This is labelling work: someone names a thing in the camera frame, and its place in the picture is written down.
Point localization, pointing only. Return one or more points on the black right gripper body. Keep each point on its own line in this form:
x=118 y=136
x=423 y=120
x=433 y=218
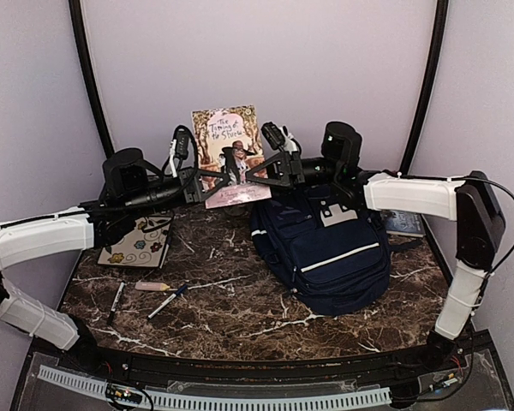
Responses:
x=297 y=174

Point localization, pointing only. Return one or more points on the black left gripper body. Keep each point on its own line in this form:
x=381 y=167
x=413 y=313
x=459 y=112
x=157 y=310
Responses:
x=188 y=187

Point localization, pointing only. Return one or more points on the pink Taming of Shrew book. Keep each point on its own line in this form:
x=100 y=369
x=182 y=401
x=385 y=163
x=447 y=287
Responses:
x=229 y=141

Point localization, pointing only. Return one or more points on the navy blue student backpack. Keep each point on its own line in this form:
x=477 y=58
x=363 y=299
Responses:
x=332 y=258

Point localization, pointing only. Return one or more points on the dark blue hardcover book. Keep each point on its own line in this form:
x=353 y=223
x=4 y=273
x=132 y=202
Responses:
x=403 y=223

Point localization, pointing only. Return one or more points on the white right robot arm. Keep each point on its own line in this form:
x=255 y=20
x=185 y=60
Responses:
x=467 y=200

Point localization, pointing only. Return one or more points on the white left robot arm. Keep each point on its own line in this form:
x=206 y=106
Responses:
x=133 y=189

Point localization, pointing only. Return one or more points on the blue capped marker pen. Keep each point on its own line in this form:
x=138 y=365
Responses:
x=167 y=301

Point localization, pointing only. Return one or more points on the pink crayon shaped eraser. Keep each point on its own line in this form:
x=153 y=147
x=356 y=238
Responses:
x=151 y=286

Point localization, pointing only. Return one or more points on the black marker pen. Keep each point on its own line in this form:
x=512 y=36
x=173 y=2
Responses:
x=115 y=303

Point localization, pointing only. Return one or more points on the black right frame post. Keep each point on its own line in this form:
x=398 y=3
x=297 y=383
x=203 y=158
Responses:
x=433 y=56

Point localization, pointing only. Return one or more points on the black frame post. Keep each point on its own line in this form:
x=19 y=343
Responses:
x=88 y=75
x=433 y=56

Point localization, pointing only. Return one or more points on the black front table rail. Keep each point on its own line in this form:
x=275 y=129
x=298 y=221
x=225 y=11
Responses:
x=126 y=366

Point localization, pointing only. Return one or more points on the black left frame post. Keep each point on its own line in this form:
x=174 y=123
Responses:
x=88 y=75

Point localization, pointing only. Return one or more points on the white cable duct strip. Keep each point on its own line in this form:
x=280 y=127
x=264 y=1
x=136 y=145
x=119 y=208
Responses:
x=209 y=397

